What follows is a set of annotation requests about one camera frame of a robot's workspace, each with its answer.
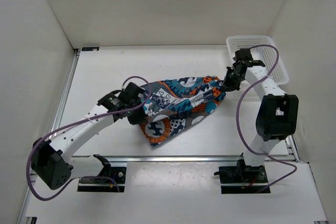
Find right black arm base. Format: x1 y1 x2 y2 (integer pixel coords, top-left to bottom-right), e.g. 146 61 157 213
214 155 271 195

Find aluminium front rail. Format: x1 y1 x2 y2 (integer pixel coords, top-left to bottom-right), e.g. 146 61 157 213
46 155 296 164

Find white perforated plastic basket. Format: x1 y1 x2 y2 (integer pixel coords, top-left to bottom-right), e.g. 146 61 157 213
226 35 289 85

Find colourful patterned shorts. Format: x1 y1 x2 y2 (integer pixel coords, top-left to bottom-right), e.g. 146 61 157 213
139 76 226 148

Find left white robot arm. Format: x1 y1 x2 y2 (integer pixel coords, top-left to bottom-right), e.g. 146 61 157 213
28 82 148 190

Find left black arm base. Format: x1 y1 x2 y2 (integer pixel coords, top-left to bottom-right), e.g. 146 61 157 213
77 154 127 193

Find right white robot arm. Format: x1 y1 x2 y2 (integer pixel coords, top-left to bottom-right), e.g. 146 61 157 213
221 48 299 182

